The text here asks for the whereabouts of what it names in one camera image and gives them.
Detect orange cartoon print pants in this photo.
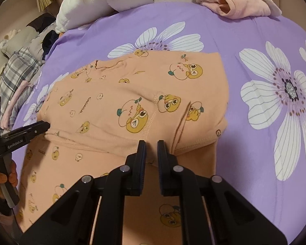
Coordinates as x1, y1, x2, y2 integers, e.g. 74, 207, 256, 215
17, 51, 230, 245

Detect grey plaid blanket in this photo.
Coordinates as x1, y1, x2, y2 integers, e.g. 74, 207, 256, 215
0, 47, 42, 97

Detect purple floral bedsheet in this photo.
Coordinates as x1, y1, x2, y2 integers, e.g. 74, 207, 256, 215
9, 4, 306, 245

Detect white plush blanket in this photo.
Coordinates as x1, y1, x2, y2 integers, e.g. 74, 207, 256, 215
55, 0, 155, 33

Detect grey cushion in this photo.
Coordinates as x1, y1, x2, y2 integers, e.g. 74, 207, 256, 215
0, 23, 57, 59

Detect light pink cloth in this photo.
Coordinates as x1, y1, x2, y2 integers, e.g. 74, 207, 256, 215
1, 80, 28, 128

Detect dark navy cloth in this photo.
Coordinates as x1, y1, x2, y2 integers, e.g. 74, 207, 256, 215
42, 31, 60, 62

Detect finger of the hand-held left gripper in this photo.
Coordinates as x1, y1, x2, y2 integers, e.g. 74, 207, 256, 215
2, 121, 51, 140

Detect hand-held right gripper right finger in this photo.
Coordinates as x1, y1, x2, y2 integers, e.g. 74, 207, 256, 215
157, 140, 287, 245

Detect grey cloth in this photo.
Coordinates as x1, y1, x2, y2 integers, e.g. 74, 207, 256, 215
22, 84, 39, 104

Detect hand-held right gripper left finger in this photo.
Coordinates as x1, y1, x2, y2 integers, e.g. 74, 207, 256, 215
19, 140, 147, 245

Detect brown cloth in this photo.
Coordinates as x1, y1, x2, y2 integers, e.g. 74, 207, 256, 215
28, 13, 55, 28

